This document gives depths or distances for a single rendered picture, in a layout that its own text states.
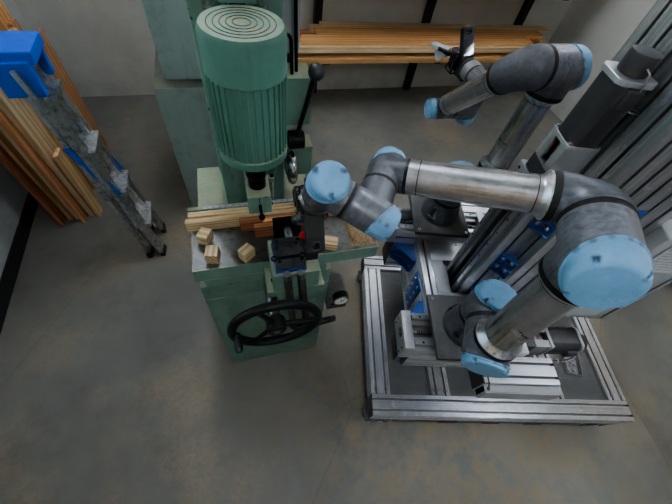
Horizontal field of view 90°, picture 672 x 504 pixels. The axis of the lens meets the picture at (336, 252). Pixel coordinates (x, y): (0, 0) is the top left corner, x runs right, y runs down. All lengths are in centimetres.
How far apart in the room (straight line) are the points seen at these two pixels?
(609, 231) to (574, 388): 155
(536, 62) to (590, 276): 66
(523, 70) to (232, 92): 75
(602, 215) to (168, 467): 178
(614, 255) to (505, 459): 158
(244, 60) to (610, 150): 81
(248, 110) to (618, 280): 73
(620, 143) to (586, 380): 145
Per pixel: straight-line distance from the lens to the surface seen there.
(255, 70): 76
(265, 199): 103
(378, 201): 65
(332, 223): 119
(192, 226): 117
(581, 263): 63
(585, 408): 211
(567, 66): 118
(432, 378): 176
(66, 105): 187
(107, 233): 253
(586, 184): 74
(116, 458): 195
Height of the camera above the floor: 180
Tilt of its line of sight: 54 degrees down
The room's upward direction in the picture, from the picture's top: 12 degrees clockwise
